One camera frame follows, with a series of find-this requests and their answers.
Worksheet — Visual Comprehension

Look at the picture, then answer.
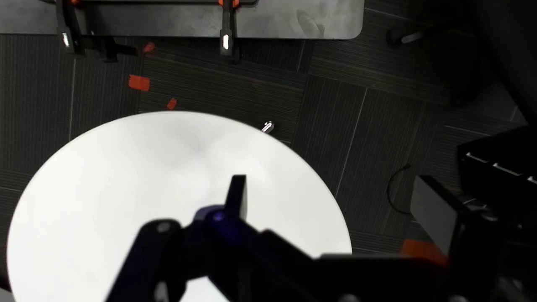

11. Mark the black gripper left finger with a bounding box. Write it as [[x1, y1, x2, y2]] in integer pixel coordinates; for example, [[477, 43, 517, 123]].
[[225, 175, 247, 219]]

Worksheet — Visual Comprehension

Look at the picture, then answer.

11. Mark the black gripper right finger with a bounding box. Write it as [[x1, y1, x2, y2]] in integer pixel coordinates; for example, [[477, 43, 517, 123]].
[[410, 175, 468, 256]]

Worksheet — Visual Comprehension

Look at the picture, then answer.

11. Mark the black orange clamp right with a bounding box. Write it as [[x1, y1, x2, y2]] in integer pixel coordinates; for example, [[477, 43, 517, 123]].
[[218, 0, 242, 56]]

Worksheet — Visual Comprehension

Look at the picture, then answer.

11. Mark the black orange clamp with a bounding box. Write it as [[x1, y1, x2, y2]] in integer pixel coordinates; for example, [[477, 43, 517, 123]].
[[218, 0, 242, 56], [54, 0, 82, 54]]

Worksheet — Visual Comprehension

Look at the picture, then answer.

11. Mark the black orange clamp left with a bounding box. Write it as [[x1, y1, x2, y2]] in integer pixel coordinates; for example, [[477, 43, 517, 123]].
[[54, 0, 82, 54]]

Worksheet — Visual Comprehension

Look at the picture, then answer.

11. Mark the grey metal base plate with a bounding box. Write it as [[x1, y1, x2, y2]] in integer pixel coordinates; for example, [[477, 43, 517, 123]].
[[0, 0, 364, 39]]

